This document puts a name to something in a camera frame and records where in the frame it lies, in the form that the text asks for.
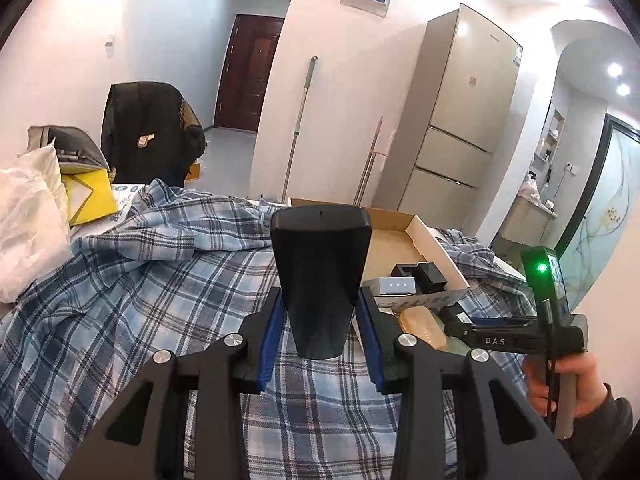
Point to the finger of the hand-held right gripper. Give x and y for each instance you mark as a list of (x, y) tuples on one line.
[(480, 326)]

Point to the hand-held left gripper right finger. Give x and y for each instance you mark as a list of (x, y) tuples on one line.
[(367, 340)]

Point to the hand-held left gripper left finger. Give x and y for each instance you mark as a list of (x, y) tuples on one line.
[(272, 340)]

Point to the black box with label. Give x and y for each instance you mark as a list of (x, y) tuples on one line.
[(455, 316)]

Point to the beige plastic case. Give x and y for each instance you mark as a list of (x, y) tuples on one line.
[(420, 327)]

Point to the small grey box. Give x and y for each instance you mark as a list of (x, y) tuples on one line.
[(397, 286)]

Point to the black glossy cube box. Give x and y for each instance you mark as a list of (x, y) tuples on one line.
[(431, 276)]

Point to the dark grey remote control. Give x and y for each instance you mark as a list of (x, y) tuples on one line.
[(320, 270)]

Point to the person's right forearm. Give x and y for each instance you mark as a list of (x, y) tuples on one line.
[(610, 435)]

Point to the person's right hand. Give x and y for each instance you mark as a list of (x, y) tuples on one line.
[(590, 380)]

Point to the beige vanity cabinet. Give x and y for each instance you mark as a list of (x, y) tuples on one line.
[(520, 225)]

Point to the patterned glass door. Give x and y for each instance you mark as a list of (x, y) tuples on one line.
[(605, 220)]

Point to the pink plastic bag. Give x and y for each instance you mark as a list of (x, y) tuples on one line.
[(531, 187)]

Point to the blue plaid cloth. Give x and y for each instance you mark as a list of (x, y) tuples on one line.
[(150, 285)]

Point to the orange box on floor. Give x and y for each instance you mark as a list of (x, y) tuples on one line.
[(194, 171)]

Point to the beige refrigerator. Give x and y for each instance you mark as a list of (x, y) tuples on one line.
[(460, 110)]

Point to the yellow cardboard box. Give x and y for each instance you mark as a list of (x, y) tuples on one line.
[(92, 195)]

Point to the black jacket on chair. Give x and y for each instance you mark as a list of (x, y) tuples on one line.
[(145, 125)]

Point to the dark brown door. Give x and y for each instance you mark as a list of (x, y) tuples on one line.
[(247, 75)]

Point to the white plastic bag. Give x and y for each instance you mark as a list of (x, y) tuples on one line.
[(25, 220)]

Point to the grey backpack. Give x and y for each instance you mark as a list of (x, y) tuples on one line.
[(70, 142)]

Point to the white wall switch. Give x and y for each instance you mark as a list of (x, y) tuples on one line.
[(109, 41)]

